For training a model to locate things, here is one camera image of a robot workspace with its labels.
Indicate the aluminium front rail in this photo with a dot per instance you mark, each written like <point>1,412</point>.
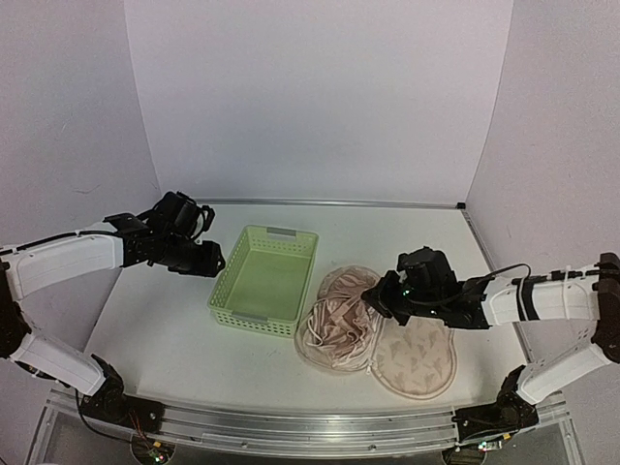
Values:
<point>265,407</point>

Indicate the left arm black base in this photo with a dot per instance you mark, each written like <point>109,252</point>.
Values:
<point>111,404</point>

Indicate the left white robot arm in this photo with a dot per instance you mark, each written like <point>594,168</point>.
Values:
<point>28,270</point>

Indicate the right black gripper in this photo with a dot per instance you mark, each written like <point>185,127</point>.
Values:
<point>386,291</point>

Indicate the floral mesh laundry bag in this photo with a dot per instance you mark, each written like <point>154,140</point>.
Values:
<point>417,360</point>

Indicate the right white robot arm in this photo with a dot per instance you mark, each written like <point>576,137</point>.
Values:
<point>589,294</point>

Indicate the pink bra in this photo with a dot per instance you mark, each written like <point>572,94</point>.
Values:
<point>340,330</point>

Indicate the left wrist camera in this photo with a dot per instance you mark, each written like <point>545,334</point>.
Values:
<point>207,218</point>

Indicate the green plastic basket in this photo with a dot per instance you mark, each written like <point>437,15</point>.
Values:
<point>265,282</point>

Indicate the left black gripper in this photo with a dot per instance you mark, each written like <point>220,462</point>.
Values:
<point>208,264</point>

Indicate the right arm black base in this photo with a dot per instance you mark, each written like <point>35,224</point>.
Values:
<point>509,413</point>

